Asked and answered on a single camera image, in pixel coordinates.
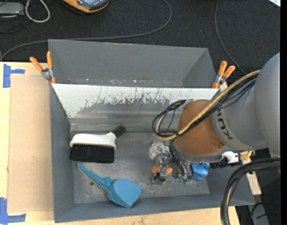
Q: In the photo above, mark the white brush with black bristles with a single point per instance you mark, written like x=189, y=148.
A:
x=94, y=146

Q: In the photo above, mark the brown cardboard board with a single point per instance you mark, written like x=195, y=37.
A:
x=28, y=144

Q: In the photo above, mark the grey metal bin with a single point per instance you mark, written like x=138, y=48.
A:
x=124, y=64

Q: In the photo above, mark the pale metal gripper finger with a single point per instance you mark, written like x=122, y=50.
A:
x=158, y=179
x=163, y=160

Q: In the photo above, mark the black cylinder on white bracket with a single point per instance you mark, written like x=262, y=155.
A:
x=230, y=157

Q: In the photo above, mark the blue plastic scoop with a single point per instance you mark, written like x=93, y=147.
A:
x=124, y=192

